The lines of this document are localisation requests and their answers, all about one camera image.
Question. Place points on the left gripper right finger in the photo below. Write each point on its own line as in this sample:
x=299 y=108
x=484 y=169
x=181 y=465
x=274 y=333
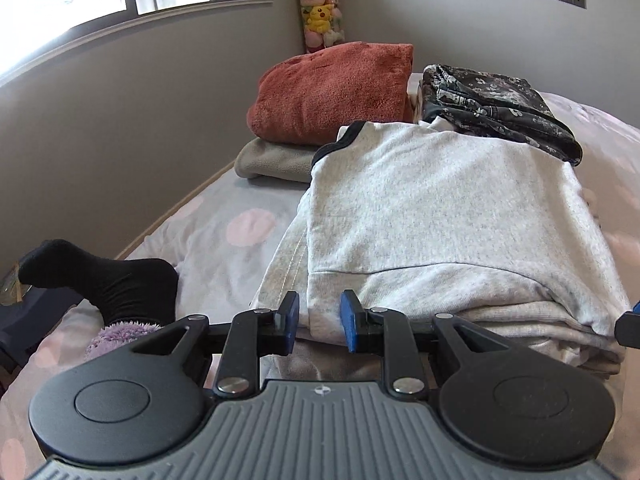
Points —
x=374 y=330

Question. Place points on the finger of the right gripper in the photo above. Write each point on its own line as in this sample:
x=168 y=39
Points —
x=627 y=328

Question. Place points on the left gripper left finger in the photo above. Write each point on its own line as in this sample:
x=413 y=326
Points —
x=259 y=332

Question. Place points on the light grey long-sleeve shirt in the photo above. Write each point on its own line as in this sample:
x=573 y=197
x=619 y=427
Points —
x=425 y=220

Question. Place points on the black sock foot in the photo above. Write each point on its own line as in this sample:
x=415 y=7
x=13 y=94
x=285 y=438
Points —
x=141 y=290

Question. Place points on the purple fluffy sleeve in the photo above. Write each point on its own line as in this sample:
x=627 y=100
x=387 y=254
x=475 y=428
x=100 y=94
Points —
x=116 y=336

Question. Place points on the grey folded blanket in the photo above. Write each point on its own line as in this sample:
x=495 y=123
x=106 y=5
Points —
x=260 y=158

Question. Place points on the rust red towel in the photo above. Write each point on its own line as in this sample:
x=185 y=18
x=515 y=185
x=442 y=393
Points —
x=306 y=99

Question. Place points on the white folded garment under floral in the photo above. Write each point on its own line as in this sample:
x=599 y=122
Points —
x=414 y=94

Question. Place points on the dark floral folded garment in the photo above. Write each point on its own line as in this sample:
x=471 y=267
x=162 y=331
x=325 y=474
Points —
x=495 y=106

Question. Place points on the plush toy column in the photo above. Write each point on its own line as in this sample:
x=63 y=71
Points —
x=322 y=22

